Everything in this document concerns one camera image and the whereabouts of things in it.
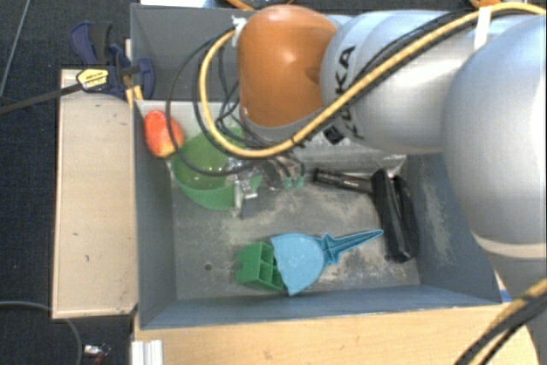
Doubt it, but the green plastic bowl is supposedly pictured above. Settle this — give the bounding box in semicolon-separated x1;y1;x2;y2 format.
170;131;263;211

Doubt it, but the grey metal bin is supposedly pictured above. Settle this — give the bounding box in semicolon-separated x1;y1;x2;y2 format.
129;3;503;331

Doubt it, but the green plastic toy brick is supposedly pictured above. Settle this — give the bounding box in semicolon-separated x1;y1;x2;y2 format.
233;241;285;293

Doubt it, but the light blue plastic scoop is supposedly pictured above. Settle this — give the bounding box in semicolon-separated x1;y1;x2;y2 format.
269;228;385;297

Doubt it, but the red and yellow apple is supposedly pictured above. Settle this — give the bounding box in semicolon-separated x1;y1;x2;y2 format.
143;109;186;159

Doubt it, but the pale wood flat board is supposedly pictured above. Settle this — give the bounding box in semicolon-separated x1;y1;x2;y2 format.
51;68;140;320

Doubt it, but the black handled brush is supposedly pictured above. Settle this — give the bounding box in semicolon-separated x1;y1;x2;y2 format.
311;167;421;265

